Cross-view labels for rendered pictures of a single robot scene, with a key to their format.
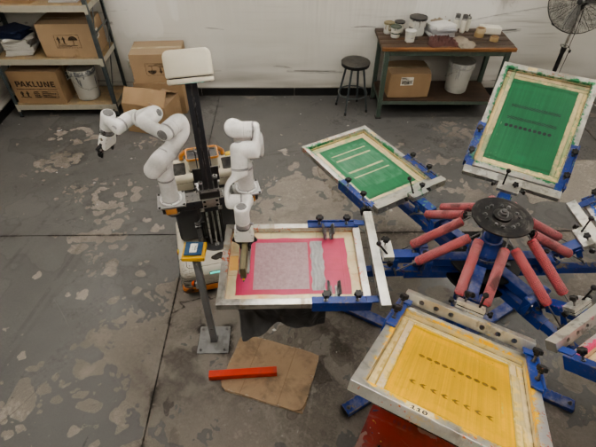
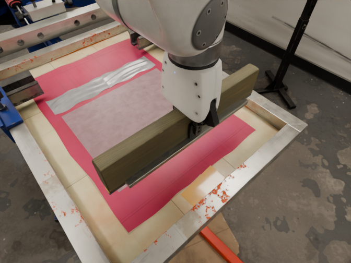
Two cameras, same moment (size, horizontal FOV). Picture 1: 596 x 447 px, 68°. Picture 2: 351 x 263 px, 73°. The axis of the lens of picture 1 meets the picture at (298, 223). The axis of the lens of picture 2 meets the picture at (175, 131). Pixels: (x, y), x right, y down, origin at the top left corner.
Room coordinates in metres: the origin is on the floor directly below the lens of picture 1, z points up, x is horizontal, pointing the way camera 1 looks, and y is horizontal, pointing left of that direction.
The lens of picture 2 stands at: (1.80, 0.50, 1.45)
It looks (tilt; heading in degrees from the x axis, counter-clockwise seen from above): 51 degrees down; 231
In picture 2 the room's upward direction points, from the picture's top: straight up
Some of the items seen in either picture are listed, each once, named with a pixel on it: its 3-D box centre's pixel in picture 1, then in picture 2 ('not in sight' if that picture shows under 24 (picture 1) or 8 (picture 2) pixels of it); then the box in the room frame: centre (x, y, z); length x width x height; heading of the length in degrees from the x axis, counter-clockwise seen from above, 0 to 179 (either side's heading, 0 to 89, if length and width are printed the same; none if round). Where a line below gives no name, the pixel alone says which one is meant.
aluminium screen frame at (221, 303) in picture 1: (293, 262); (127, 100); (1.60, 0.02, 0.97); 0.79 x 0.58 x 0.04; 92
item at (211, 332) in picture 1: (205, 300); not in sight; (1.70, 0.59, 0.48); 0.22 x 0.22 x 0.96; 2
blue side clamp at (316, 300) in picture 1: (341, 302); not in sight; (1.33, -0.23, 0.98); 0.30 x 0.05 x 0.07; 92
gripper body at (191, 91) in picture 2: (243, 232); (191, 78); (1.59, 0.28, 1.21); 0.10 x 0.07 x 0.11; 92
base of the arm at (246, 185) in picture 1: (245, 176); not in sight; (2.06, 0.32, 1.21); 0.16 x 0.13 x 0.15; 15
